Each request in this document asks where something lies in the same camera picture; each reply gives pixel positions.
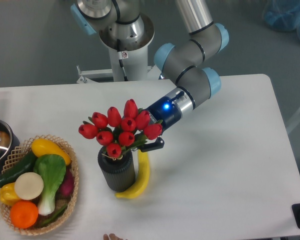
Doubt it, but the dark grey ribbed vase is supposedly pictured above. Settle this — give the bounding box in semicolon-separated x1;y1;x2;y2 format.
97;147;136;192

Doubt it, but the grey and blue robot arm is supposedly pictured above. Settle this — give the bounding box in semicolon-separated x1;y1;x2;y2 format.
70;0;229;157

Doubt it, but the woven wicker basket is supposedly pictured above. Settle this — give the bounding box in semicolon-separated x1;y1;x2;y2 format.
0;134;79;236

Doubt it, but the orange fruit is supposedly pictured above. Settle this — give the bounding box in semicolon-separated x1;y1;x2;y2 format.
9;200;39;229

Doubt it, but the green bok choy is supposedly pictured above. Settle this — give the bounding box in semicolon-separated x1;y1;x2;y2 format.
33;154;66;216

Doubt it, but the green cucumber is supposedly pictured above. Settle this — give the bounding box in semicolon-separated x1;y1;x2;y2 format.
0;150;38;188

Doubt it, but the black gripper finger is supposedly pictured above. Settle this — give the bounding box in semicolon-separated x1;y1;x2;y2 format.
132;137;164;153

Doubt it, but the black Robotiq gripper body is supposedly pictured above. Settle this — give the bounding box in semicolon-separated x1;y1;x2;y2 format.
145;97;182;133

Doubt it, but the red tulip bouquet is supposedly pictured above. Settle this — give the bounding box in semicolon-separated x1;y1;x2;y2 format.
78;99;163;160

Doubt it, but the blue plastic bag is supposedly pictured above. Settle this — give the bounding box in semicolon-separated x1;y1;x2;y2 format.
262;0;300;40

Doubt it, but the person's hand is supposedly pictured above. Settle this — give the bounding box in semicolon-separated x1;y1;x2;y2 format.
103;233;124;240

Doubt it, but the yellow squash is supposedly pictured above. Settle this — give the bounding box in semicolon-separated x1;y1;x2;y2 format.
31;138;71;166

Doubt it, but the purple sweet potato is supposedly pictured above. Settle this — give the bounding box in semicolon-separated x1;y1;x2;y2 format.
58;168;75;197

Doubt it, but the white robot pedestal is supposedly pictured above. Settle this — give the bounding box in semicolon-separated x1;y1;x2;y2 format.
76;12;166;85

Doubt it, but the green chili pepper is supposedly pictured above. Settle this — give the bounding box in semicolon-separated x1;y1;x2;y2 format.
37;204;68;228

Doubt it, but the yellow banana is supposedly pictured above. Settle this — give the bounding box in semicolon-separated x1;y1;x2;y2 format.
114;150;150;199

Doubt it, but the yellow bell pepper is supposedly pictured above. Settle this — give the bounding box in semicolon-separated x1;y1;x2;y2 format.
0;182;22;207

